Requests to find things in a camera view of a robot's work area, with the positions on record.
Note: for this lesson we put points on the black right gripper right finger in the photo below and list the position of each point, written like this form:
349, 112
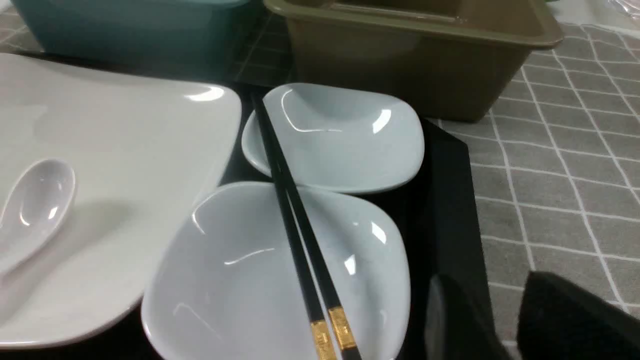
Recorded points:
559, 320

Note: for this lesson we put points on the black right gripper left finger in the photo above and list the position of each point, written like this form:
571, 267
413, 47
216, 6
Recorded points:
455, 328

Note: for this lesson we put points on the black chopstick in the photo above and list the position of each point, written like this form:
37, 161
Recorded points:
322, 340
332, 308

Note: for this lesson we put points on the small white bowl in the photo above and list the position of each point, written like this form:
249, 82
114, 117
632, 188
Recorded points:
227, 288
345, 140

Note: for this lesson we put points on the large white square plate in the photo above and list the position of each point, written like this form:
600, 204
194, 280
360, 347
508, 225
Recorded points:
145, 151

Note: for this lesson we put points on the white ceramic soup spoon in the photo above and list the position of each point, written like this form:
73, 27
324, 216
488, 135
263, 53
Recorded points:
35, 210

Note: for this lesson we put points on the grey checked tablecloth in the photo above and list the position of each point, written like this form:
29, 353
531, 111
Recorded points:
555, 170

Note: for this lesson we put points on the brown plastic bin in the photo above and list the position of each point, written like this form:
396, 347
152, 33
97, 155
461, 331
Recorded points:
449, 59

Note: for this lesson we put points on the clear plastic bag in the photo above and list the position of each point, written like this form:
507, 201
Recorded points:
630, 8

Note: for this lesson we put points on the teal plastic bin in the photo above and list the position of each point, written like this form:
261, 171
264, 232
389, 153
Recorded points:
199, 36

